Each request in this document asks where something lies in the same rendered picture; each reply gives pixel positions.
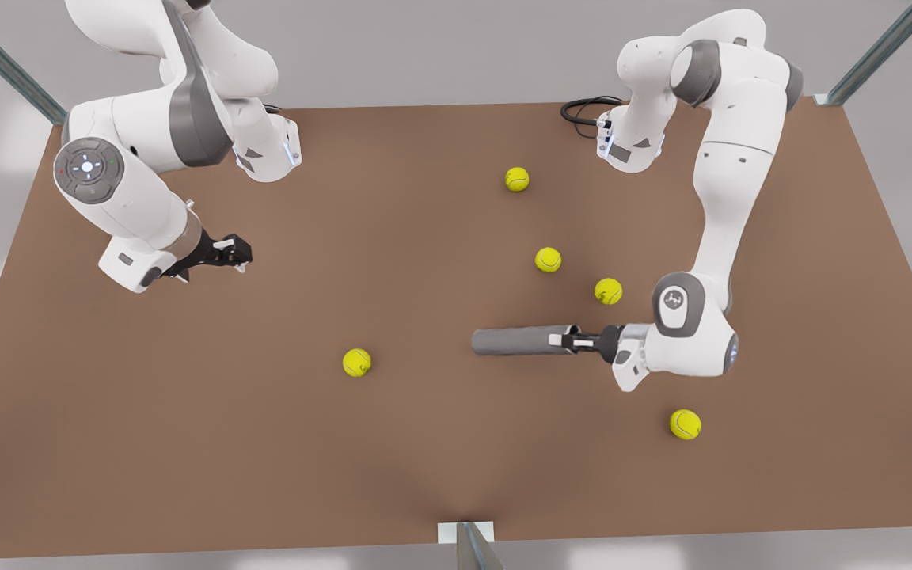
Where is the grey tennis ball tube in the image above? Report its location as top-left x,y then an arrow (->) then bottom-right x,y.
471,324 -> 582,358

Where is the silver frame post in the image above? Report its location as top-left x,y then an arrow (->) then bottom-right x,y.
813,0 -> 912,108
0,0 -> 70,126
437,520 -> 506,570

